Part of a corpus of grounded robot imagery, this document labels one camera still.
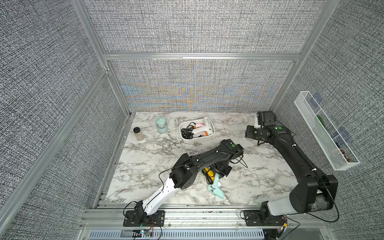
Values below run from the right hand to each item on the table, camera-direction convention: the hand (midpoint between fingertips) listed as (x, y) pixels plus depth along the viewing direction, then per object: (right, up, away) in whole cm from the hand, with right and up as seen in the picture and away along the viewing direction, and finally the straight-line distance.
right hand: (251, 128), depth 84 cm
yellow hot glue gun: (-23, -27, +1) cm, 36 cm away
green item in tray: (+30, +4, -11) cm, 32 cm away
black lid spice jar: (-70, -1, +14) cm, 71 cm away
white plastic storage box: (-30, -1, +14) cm, 33 cm away
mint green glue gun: (-21, -32, -2) cm, 38 cm away
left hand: (-17, -26, 0) cm, 31 cm away
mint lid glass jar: (-55, +2, +22) cm, 59 cm away
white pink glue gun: (-24, +4, +19) cm, 31 cm away
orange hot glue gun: (-27, -5, +20) cm, 34 cm away
